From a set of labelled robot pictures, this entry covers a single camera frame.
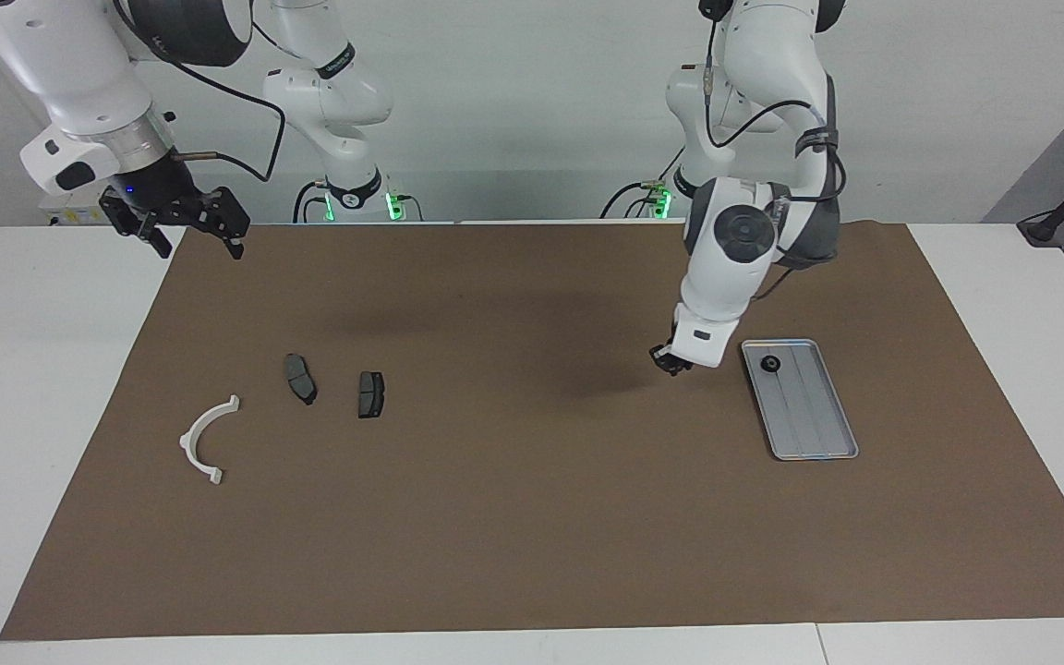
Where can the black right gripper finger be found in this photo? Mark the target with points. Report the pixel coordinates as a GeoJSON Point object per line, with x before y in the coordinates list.
{"type": "Point", "coordinates": [229, 217]}
{"type": "Point", "coordinates": [135, 220]}

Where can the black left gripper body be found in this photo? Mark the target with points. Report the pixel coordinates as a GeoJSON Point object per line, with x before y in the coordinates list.
{"type": "Point", "coordinates": [674, 358]}

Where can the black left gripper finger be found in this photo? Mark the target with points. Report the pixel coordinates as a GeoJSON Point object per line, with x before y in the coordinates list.
{"type": "Point", "coordinates": [658, 355]}

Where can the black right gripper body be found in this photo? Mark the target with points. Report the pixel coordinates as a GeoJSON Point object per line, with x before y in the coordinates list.
{"type": "Point", "coordinates": [158, 189]}

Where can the large black bearing gear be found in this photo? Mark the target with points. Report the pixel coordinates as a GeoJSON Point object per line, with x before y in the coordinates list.
{"type": "Point", "coordinates": [770, 365]}

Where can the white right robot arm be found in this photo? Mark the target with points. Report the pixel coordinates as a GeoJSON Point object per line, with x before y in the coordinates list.
{"type": "Point", "coordinates": [79, 74]}

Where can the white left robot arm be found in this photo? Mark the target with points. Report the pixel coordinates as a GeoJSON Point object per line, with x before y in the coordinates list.
{"type": "Point", "coordinates": [735, 249]}

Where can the silver metal tray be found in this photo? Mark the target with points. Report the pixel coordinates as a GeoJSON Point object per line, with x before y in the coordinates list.
{"type": "Point", "coordinates": [809, 416]}

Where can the dark curved brake pad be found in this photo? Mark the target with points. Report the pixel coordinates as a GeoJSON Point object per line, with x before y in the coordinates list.
{"type": "Point", "coordinates": [299, 377]}

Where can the brown table mat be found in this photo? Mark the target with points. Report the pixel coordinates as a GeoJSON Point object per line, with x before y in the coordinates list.
{"type": "Point", "coordinates": [532, 536]}

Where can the dark rectangular brake pad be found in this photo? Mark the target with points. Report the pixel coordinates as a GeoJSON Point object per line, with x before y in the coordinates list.
{"type": "Point", "coordinates": [370, 395]}

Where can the white wall socket box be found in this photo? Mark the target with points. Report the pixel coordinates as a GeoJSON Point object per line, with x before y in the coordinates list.
{"type": "Point", "coordinates": [66, 215]}

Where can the white curved plastic bracket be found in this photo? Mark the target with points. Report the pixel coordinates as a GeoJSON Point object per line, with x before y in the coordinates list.
{"type": "Point", "coordinates": [190, 443]}

